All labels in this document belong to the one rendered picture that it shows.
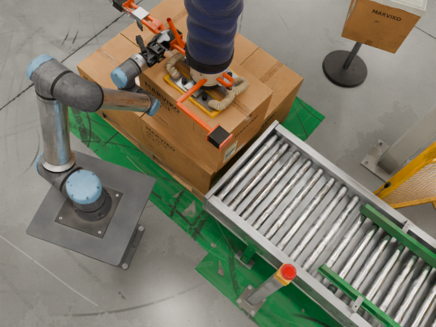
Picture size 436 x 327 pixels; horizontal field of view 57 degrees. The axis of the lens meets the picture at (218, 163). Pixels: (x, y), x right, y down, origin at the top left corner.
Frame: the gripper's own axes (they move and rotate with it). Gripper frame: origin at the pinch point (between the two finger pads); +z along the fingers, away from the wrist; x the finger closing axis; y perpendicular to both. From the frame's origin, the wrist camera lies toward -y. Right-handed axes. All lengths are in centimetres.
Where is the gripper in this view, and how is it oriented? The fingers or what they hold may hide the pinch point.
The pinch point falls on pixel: (167, 35)
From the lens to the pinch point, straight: 214.1
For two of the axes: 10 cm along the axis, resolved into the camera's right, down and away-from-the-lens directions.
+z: 6.4, -6.7, 3.7
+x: 0.8, -4.3, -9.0
